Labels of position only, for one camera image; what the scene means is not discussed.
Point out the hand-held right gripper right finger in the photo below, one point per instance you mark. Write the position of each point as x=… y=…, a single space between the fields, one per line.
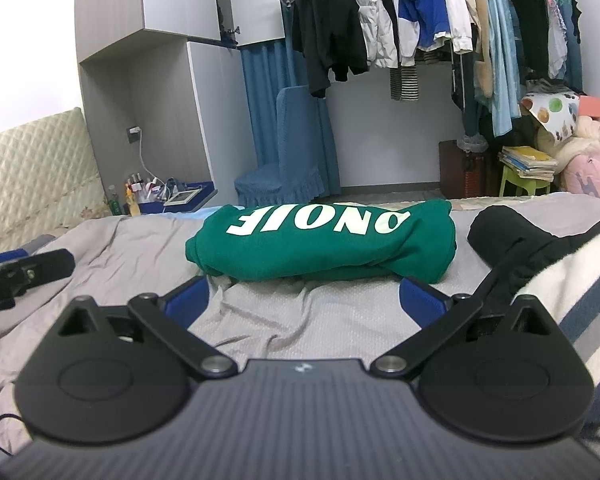
x=420 y=301

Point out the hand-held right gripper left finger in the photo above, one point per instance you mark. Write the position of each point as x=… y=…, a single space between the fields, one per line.
x=187 y=301

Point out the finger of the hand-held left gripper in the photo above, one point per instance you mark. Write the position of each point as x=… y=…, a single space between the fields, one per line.
x=35 y=270

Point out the green hoodie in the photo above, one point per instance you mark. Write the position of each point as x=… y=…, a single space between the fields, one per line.
x=305 y=255

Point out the cream quilted headboard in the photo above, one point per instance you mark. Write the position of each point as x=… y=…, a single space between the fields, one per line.
x=35 y=170

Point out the blue nightstand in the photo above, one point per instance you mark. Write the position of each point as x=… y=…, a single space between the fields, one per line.
x=200 y=199

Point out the black garment on bed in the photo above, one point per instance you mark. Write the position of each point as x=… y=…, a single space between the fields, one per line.
x=505 y=230

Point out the grey bed sheet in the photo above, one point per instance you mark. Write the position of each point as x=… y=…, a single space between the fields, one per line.
x=305 y=320

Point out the brown trunk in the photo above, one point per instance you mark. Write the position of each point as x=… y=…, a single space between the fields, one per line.
x=462 y=170

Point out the white grey striped blanket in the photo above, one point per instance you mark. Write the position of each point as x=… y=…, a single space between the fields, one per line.
x=570 y=300

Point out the green stool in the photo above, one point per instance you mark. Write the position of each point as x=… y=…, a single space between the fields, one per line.
x=522 y=186

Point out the stack of books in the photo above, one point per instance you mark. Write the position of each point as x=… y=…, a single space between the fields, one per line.
x=527 y=160

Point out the blue covered chair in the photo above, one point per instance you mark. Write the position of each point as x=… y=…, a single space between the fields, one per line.
x=290 y=150

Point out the blue curtain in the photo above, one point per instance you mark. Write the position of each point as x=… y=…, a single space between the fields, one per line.
x=260 y=110

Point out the pink blanket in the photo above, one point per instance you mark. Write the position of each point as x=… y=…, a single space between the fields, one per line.
x=595 y=172

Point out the black white striped garment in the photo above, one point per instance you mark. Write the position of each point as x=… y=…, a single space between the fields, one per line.
x=405 y=82

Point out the polka dot bag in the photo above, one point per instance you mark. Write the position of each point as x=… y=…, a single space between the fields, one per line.
x=555 y=112

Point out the cream plush bedding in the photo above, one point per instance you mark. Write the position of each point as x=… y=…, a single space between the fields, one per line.
x=587 y=135

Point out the light blue dress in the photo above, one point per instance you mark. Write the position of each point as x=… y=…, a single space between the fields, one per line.
x=502 y=70

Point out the pink box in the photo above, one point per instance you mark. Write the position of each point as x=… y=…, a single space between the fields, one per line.
x=592 y=106

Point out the beige fluffy coat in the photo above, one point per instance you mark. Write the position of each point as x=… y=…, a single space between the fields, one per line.
x=482 y=35

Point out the white puffer jacket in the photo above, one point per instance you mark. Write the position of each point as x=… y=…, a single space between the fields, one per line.
x=375 y=20

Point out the black hanging jacket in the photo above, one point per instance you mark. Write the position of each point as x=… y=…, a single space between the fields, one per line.
x=330 y=20

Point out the blue and white jersey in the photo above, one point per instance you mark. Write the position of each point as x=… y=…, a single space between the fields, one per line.
x=425 y=5

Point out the black hanging garment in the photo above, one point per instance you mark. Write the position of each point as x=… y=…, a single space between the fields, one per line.
x=530 y=20

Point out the white picture frame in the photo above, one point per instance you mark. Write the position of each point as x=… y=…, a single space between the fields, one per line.
x=182 y=197

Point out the white wall charger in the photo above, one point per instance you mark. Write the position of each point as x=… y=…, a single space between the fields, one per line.
x=134 y=133

